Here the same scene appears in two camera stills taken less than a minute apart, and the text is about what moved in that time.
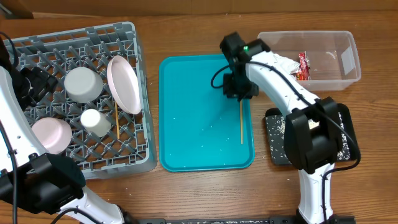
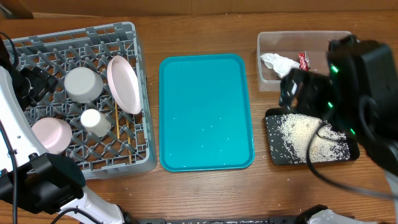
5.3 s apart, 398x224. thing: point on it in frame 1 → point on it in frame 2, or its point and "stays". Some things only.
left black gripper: (42, 82) stays
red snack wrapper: (303, 73) stays
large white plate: (124, 84) stays
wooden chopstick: (117, 124) stays
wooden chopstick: (240, 103) → (129, 137)
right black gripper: (252, 89) → (316, 90)
